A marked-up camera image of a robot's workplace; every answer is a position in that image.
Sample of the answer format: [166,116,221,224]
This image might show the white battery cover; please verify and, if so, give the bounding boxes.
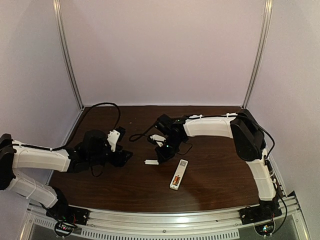
[144,159,159,166]

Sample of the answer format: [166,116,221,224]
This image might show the copper AA battery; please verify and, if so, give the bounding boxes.
[172,175,180,185]

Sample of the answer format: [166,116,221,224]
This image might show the white remote control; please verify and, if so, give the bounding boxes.
[169,159,189,191]

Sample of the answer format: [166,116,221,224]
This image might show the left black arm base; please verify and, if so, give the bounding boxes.
[44,205,90,226]

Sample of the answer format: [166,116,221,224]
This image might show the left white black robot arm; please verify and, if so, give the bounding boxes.
[0,127,133,218]

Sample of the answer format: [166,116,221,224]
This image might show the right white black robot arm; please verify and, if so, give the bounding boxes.
[148,109,279,218]

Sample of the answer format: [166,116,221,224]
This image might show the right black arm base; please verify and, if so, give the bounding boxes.
[238,203,282,225]

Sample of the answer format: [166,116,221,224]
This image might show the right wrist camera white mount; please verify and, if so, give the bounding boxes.
[147,134,166,147]

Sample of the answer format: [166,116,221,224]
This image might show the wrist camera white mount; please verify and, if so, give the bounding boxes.
[147,134,166,147]
[106,126,126,152]

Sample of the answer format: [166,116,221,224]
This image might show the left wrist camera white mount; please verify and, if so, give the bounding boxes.
[106,126,126,152]

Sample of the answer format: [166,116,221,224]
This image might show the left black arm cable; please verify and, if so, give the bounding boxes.
[12,101,121,153]

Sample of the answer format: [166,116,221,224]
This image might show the front aluminium rail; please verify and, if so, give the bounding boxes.
[17,196,311,240]

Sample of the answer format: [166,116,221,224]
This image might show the left aluminium frame post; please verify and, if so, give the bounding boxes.
[53,0,84,110]

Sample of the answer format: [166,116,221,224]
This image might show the aluminium frame post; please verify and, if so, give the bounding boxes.
[242,0,273,108]
[53,0,84,110]

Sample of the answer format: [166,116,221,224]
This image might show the right aluminium frame post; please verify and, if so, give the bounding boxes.
[242,0,273,108]

